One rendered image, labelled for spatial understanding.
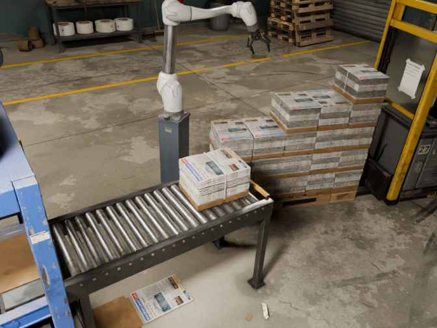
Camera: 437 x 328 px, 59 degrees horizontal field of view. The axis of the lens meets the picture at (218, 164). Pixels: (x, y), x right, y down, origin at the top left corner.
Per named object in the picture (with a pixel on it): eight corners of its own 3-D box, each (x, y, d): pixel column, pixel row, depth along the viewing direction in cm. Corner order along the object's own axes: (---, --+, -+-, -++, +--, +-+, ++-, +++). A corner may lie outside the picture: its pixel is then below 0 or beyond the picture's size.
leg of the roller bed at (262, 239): (257, 278, 297) (266, 211, 261) (261, 284, 293) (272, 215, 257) (250, 282, 295) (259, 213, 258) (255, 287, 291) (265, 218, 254)
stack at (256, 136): (207, 194, 387) (209, 120, 342) (312, 181, 414) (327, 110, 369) (216, 218, 355) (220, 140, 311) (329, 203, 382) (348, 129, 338)
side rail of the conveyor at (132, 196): (225, 175, 296) (225, 161, 289) (229, 178, 292) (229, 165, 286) (41, 237, 230) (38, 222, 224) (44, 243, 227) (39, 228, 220)
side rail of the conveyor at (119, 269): (266, 211, 261) (268, 196, 254) (272, 215, 257) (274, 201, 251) (65, 297, 196) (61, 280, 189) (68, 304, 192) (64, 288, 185)
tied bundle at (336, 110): (298, 113, 362) (302, 90, 350) (326, 111, 369) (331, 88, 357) (317, 131, 331) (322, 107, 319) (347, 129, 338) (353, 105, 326)
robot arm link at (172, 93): (166, 113, 297) (164, 86, 285) (160, 104, 311) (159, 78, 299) (186, 111, 302) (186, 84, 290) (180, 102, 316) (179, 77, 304)
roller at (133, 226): (121, 205, 248) (121, 200, 245) (153, 251, 215) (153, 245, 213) (114, 208, 245) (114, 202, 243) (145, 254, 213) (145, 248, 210)
